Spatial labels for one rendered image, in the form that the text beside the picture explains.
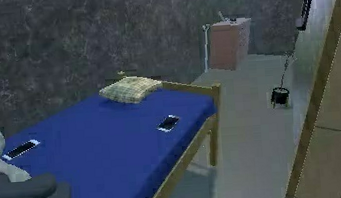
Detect black phone with white ends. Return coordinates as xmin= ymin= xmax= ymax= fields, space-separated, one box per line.
xmin=0 ymin=138 xmax=42 ymax=162
xmin=156 ymin=113 xmax=182 ymax=134

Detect beige checked pillow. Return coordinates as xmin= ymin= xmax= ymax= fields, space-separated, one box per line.
xmin=97 ymin=74 xmax=165 ymax=107

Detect white floor lamp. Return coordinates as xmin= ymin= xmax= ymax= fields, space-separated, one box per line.
xmin=200 ymin=23 xmax=215 ymax=74

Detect small objects on chest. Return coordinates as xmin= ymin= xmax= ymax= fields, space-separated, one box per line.
xmin=216 ymin=9 xmax=239 ymax=23

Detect black pot on legs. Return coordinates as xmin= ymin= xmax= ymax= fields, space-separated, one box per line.
xmin=269 ymin=86 xmax=291 ymax=110

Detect white room door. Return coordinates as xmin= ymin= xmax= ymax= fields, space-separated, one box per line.
xmin=270 ymin=0 xmax=341 ymax=198

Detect blue bed with wooden frame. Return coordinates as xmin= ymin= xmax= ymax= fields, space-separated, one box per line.
xmin=0 ymin=75 xmax=230 ymax=198

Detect black door handle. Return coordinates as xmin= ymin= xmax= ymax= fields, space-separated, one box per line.
xmin=293 ymin=0 xmax=322 ymax=32

